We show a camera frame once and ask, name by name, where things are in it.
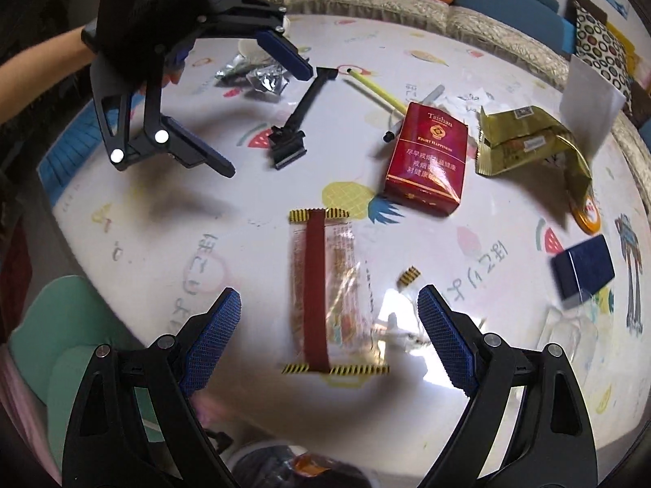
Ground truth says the white paper cup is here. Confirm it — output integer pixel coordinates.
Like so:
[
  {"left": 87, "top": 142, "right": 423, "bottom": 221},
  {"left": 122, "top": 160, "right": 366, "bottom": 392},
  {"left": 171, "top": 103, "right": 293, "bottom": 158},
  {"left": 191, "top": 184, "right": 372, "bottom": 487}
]
[{"left": 238, "top": 15, "right": 291, "bottom": 63}]

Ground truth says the aluminium foil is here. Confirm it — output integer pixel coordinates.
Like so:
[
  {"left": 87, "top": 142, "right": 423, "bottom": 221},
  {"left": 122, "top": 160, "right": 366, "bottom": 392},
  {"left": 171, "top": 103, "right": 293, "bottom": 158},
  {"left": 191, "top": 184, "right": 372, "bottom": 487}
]
[{"left": 214, "top": 54, "right": 289, "bottom": 97}]

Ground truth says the clear plastic blister tray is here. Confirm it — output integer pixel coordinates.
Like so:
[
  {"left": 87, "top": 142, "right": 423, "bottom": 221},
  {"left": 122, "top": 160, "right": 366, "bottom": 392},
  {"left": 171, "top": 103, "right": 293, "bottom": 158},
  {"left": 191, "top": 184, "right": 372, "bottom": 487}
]
[{"left": 536, "top": 303, "right": 599, "bottom": 387}]

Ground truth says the black razor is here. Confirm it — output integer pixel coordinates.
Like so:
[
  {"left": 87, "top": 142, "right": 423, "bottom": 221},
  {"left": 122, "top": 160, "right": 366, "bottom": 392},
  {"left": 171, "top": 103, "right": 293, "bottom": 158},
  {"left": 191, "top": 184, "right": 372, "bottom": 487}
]
[{"left": 268, "top": 67, "right": 339, "bottom": 171}]

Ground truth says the dark blue gum box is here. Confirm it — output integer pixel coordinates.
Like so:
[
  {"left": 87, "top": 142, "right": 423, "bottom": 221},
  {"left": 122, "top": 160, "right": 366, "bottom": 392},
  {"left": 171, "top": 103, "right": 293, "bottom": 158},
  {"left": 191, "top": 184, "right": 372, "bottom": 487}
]
[{"left": 551, "top": 235, "right": 615, "bottom": 302}]

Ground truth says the yellow straw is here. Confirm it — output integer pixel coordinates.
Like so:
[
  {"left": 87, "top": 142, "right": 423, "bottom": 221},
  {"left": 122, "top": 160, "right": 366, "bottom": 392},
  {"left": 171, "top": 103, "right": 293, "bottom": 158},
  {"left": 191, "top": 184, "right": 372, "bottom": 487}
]
[{"left": 347, "top": 67, "right": 407, "bottom": 116}]

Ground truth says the clear snack wrapper red stripe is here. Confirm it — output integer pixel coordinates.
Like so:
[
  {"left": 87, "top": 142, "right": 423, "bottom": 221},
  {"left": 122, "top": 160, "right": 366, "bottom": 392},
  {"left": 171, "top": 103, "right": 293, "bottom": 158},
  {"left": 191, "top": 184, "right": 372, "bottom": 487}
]
[{"left": 282, "top": 208, "right": 389, "bottom": 379}]

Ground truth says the orange tape roll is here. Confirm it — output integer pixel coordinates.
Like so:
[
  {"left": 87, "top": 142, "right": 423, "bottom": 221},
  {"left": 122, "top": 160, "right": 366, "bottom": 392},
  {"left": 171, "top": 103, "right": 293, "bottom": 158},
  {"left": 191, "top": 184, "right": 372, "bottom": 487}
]
[{"left": 569, "top": 191, "right": 601, "bottom": 236}]

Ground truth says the red cigarette pack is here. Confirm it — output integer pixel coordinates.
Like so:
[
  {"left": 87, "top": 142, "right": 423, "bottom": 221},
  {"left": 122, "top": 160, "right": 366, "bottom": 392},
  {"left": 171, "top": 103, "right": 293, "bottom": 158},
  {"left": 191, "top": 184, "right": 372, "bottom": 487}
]
[{"left": 383, "top": 102, "right": 468, "bottom": 216}]

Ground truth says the white tissue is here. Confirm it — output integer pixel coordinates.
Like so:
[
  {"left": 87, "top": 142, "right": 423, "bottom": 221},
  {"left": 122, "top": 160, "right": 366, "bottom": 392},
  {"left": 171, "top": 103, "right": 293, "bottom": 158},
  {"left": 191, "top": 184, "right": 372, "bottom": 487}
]
[{"left": 440, "top": 88, "right": 496, "bottom": 113}]

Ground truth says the gold foil snack bag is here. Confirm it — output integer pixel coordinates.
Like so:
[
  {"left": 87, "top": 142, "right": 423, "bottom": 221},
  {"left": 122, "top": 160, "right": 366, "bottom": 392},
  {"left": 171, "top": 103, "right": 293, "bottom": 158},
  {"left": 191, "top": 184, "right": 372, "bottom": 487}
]
[{"left": 476, "top": 106, "right": 592, "bottom": 205}]

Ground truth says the white paper sheet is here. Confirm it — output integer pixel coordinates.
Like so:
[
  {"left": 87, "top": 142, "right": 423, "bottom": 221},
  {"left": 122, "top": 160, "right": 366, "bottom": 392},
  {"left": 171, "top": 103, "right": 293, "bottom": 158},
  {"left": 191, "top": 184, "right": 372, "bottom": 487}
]
[{"left": 559, "top": 55, "right": 626, "bottom": 162}]

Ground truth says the forearm of left arm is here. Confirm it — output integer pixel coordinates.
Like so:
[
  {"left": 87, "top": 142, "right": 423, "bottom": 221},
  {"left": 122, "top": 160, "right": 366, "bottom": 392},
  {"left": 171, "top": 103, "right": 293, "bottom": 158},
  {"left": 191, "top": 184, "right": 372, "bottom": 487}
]
[{"left": 0, "top": 26, "right": 95, "bottom": 124}]

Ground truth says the blue grid cutting mat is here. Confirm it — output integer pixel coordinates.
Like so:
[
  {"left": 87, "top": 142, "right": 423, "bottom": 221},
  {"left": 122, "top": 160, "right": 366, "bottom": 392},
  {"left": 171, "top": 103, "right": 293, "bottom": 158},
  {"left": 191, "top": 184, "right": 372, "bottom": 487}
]
[{"left": 36, "top": 99, "right": 104, "bottom": 208}]

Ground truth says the small torn wrapper piece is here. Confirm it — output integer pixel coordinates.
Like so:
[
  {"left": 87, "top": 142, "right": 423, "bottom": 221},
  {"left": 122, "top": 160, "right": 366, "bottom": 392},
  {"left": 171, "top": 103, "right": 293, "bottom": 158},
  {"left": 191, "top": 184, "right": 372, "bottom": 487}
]
[{"left": 397, "top": 266, "right": 420, "bottom": 289}]

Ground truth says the sectional sofa with lace cover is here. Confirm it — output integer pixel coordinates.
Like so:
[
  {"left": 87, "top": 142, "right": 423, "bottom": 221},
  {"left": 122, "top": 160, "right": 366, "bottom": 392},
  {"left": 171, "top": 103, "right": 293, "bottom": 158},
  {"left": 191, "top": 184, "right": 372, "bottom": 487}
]
[{"left": 253, "top": 0, "right": 651, "bottom": 164}]

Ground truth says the black white ring pattern pillow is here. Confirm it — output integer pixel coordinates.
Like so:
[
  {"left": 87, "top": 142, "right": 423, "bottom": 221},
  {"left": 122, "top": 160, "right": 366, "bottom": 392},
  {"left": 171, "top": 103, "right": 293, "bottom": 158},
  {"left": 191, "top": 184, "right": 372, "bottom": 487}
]
[{"left": 574, "top": 2, "right": 631, "bottom": 115}]

